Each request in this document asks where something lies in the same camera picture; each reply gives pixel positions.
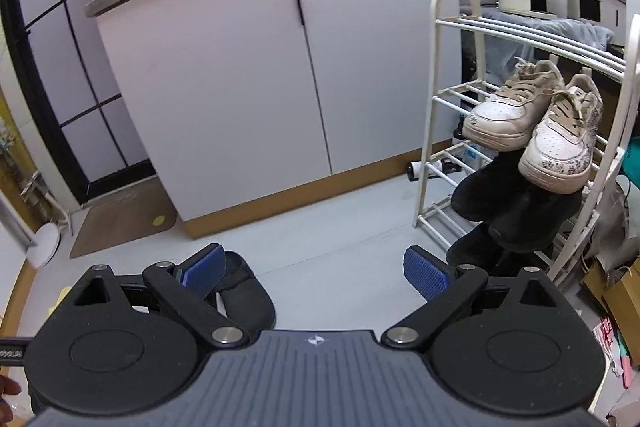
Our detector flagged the white fan stand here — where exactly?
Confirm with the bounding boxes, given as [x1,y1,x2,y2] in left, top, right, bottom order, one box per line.
[0,192,61,268]

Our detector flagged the brown paper bag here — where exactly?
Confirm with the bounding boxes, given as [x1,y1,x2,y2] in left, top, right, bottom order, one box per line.
[582,257,640,348]

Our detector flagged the brown doormat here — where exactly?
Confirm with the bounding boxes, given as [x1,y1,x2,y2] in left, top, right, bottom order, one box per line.
[70,177,178,259]

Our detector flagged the white shoe rack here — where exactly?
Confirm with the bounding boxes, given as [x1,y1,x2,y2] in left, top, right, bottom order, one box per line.
[412,0,640,288]

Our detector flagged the dark grey suede clog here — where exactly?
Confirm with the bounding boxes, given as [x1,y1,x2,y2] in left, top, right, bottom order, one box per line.
[210,251,277,334]

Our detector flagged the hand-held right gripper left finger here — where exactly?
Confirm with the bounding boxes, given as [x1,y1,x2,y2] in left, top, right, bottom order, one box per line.
[74,243,252,350]

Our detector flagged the grey cloth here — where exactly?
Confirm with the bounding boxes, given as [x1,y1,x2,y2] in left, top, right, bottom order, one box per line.
[460,4,616,72]

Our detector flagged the white kitchen cabinet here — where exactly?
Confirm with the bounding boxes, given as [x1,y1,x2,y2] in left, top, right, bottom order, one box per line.
[84,0,466,238]

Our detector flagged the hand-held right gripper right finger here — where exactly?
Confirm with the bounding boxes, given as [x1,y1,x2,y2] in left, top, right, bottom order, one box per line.
[380,246,557,350]

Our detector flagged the black lace-up sneaker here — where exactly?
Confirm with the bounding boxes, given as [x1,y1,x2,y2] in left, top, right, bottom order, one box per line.
[487,187,583,253]
[451,152,531,223]

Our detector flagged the white sneaker beige laces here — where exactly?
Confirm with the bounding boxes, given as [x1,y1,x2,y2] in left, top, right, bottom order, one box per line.
[462,59,566,152]
[518,74,604,194]

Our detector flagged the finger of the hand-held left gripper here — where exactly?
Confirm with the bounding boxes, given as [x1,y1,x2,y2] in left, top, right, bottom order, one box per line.
[0,338,30,367]

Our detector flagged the white lotion bottle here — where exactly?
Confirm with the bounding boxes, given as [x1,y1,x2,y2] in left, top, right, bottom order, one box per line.
[406,159,446,182]

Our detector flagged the black rubber clog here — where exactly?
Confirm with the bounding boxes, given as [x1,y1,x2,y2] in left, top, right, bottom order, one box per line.
[495,247,557,280]
[446,224,503,270]

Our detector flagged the person's right hand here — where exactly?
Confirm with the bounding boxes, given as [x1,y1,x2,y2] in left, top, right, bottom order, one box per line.
[0,374,23,425]

